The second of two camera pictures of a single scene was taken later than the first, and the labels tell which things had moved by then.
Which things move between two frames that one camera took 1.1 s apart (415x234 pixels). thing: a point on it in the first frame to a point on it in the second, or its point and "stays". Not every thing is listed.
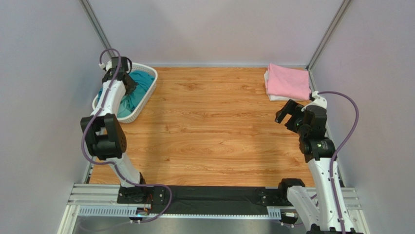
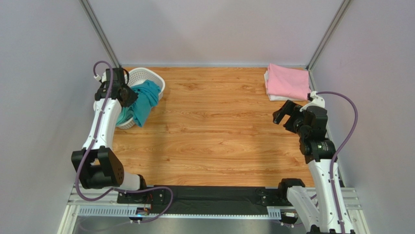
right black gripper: (290, 113) stays
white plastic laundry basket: (135, 67) to (137, 76)
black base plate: (176, 200) stays
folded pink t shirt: (293, 84) stays
